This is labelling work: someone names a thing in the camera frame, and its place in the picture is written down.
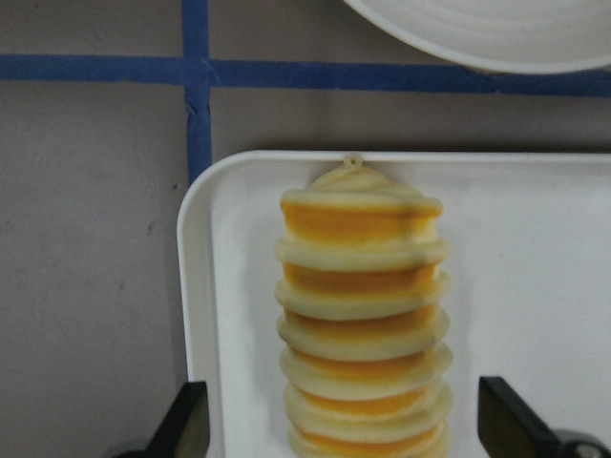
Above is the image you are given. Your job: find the striped toy bread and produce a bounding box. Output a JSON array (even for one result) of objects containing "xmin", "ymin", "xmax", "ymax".
[{"xmin": 275, "ymin": 156, "xmax": 453, "ymax": 457}]

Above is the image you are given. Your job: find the white rectangular tray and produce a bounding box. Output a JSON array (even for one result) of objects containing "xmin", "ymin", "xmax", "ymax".
[{"xmin": 178, "ymin": 151, "xmax": 610, "ymax": 457}]

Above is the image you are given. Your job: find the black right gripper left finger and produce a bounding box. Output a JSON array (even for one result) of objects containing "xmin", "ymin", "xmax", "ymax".
[{"xmin": 152, "ymin": 382, "xmax": 211, "ymax": 457}]

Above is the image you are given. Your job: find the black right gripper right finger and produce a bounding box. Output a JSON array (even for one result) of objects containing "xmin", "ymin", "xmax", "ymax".
[{"xmin": 477, "ymin": 376, "xmax": 568, "ymax": 458}]

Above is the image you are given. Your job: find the cream plate under lemon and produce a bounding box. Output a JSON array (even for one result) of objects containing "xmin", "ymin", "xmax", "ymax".
[{"xmin": 348, "ymin": 1, "xmax": 610, "ymax": 74}]

